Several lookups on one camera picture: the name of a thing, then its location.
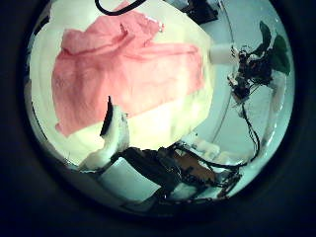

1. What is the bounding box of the left hand cable bundle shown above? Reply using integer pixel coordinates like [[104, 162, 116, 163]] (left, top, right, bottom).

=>
[[94, 0, 147, 17]]

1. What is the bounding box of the right hand cable bundle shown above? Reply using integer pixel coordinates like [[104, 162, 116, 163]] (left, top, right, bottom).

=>
[[240, 102, 262, 163]]

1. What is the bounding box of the green leafy plant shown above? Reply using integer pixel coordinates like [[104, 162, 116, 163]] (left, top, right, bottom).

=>
[[258, 20, 292, 76]]

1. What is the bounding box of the orange button shirt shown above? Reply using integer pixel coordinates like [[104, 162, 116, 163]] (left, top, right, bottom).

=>
[[50, 1, 205, 137]]

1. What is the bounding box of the hand cable bundle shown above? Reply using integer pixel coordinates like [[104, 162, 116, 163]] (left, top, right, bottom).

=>
[[94, 0, 147, 17], [240, 102, 262, 163]]

